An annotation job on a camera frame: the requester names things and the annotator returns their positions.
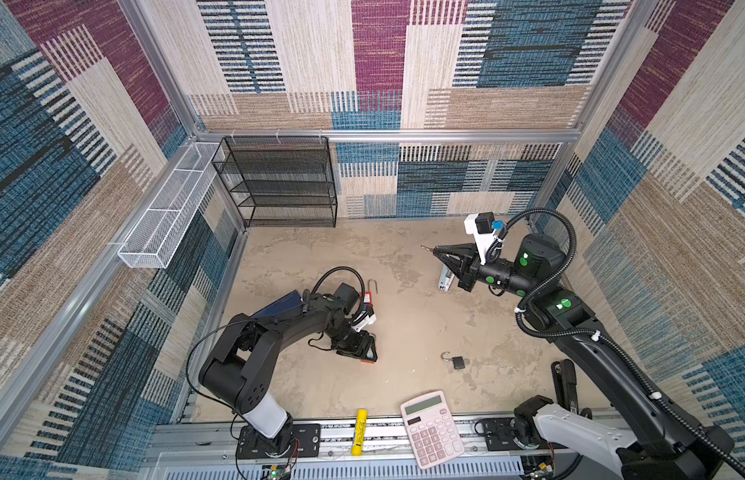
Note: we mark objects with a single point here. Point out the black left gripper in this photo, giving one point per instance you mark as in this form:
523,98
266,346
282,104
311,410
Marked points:
360,346

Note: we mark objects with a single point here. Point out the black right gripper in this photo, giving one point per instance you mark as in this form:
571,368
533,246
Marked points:
466,274

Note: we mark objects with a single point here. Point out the red padlock with label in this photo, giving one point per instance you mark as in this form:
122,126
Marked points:
368,350

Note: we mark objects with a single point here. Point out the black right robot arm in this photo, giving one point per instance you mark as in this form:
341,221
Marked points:
663,440

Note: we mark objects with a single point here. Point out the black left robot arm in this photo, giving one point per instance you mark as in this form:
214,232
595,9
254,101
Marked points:
240,367

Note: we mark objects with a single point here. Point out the grey stapler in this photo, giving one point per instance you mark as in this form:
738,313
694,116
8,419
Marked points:
446,279

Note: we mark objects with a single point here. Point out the small black padlock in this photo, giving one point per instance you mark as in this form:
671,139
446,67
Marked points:
457,362

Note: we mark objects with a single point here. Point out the dark blue book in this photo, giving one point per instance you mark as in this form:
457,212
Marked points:
288,302

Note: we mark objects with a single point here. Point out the yellow marker pen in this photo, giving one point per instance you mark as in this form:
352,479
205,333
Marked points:
359,433

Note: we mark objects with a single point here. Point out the pink calculator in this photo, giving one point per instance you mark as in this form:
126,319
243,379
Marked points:
432,430

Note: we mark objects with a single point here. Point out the black mesh shelf rack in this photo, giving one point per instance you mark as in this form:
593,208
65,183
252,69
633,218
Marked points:
279,181

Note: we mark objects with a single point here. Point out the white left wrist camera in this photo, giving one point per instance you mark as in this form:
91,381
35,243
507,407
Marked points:
367,318

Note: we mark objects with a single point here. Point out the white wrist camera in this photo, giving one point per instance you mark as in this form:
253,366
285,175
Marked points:
367,318
487,233

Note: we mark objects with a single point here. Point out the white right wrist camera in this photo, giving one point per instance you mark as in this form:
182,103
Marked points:
487,233

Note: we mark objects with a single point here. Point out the white wire mesh basket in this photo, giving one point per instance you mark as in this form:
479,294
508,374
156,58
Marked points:
153,242

